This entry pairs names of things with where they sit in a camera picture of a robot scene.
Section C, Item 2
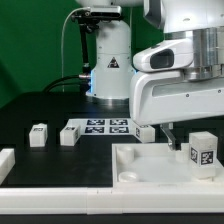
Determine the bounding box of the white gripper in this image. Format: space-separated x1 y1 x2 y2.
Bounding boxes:
129 71 224 150

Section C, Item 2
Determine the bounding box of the white square tabletop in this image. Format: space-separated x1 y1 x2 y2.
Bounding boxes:
112 143 224 187

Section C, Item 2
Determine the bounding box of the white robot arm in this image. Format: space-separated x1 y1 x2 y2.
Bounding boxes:
75 0 224 126

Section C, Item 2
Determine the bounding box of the white marker sheet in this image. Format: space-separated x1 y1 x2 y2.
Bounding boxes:
67 118 136 135

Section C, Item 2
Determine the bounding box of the white front fence wall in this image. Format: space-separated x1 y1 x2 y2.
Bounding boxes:
0 186 224 215

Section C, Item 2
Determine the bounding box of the white fence wall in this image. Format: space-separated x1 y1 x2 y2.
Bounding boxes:
0 148 15 185
0 186 224 215

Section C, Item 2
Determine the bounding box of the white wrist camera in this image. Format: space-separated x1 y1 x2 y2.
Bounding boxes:
133 39 193 72

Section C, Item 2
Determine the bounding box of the black cable bundle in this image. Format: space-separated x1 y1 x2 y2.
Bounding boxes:
41 74 92 93

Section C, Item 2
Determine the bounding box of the black camera stand pole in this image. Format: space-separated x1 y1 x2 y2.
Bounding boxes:
79 24 91 73

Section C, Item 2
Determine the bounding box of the black camera on stand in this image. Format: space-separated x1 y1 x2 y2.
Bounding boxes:
71 5 122 21

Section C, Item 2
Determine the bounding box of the grey cable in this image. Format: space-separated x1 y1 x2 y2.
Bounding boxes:
60 6 92 94

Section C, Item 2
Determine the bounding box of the white left fence wall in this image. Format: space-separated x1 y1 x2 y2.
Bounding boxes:
0 148 15 185

